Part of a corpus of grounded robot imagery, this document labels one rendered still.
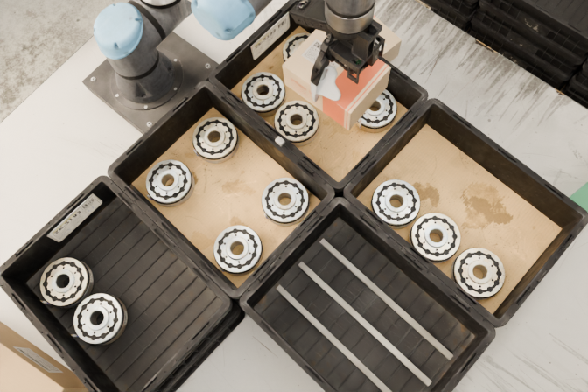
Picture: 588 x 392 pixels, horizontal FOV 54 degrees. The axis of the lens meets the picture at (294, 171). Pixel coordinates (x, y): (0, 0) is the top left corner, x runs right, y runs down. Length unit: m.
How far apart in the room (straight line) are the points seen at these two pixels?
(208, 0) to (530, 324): 1.01
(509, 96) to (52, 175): 1.19
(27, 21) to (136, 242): 1.67
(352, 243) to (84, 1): 1.87
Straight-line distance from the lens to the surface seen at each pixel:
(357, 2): 0.83
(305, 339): 1.22
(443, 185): 1.31
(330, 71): 1.00
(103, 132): 1.59
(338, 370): 1.22
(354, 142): 1.32
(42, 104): 1.69
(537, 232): 1.33
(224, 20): 0.77
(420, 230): 1.24
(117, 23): 1.38
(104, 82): 1.60
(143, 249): 1.31
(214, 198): 1.30
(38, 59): 2.69
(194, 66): 1.54
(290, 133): 1.30
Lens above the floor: 2.05
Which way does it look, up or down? 70 degrees down
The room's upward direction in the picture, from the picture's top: 9 degrees counter-clockwise
